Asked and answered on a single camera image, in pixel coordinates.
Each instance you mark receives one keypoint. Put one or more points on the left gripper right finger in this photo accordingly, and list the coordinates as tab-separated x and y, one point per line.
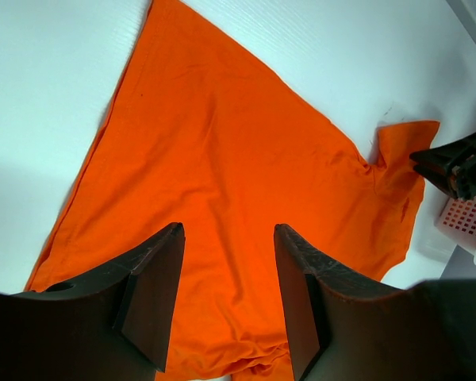
342	325

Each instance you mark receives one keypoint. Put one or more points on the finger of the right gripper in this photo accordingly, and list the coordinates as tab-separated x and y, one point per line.
451	167

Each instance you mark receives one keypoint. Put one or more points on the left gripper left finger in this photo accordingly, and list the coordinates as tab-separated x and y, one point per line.
112	322

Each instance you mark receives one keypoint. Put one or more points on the orange t shirt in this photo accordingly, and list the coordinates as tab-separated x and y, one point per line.
203	133

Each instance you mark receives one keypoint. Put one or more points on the white plastic basket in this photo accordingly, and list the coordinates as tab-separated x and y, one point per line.
453	227

